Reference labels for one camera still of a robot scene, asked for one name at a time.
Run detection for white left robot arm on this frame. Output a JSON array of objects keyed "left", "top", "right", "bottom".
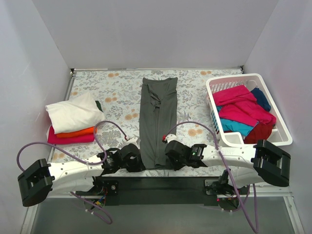
[{"left": 18, "top": 143, "right": 145, "bottom": 207}]

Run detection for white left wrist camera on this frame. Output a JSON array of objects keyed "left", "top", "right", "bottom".
[{"left": 124, "top": 137, "right": 140, "bottom": 149}]

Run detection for folded white t shirt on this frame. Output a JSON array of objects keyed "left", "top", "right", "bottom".
[{"left": 45, "top": 92, "right": 105, "bottom": 134}]

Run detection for folded orange t shirt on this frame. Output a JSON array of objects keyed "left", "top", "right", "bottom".
[{"left": 56, "top": 127, "right": 97, "bottom": 138}]

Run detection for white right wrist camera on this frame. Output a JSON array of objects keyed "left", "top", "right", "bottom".
[{"left": 162, "top": 134, "right": 177, "bottom": 143}]

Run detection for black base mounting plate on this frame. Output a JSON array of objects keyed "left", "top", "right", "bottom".
[{"left": 76, "top": 176, "right": 234, "bottom": 206}]

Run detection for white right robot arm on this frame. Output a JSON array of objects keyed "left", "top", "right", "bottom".
[{"left": 163, "top": 135, "right": 291, "bottom": 194}]

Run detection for teal t shirt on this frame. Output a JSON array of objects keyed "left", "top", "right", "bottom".
[{"left": 216, "top": 104, "right": 258, "bottom": 137}]

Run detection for navy blue t shirt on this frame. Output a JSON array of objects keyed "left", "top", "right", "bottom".
[{"left": 251, "top": 88, "right": 271, "bottom": 112}]

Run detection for white plastic laundry basket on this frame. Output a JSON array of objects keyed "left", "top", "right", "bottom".
[{"left": 206, "top": 73, "right": 293, "bottom": 147}]

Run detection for folded dark green t shirt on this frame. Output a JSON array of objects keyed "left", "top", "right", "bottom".
[{"left": 95, "top": 100, "right": 103, "bottom": 112}]

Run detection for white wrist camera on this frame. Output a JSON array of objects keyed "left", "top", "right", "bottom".
[
  {"left": 124, "top": 137, "right": 140, "bottom": 149},
  {"left": 162, "top": 134, "right": 177, "bottom": 143}
]

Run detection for dark red t shirt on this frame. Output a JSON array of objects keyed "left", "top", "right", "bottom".
[{"left": 244, "top": 123, "right": 273, "bottom": 144}]

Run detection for grey t shirt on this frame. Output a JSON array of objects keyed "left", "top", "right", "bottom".
[{"left": 139, "top": 78, "right": 178, "bottom": 169}]

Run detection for folded magenta t shirt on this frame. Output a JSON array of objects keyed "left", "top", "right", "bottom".
[{"left": 47, "top": 126, "right": 95, "bottom": 145}]

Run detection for pink t shirt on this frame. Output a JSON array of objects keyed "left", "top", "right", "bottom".
[{"left": 213, "top": 85, "right": 276, "bottom": 127}]

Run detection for aluminium frame rail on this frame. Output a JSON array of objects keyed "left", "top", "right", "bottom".
[{"left": 20, "top": 73, "right": 81, "bottom": 234}]

